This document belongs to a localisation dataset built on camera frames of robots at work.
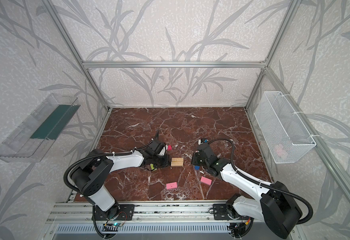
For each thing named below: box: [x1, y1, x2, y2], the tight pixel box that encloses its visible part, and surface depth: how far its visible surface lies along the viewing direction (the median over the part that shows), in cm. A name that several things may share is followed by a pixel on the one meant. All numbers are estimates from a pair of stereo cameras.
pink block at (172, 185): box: [166, 182, 178, 190], surface depth 83 cm
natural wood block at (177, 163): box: [171, 161, 184, 167], surface depth 91 cm
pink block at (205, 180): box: [200, 176, 212, 186], surface depth 85 cm
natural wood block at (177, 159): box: [171, 157, 184, 162], surface depth 93 cm
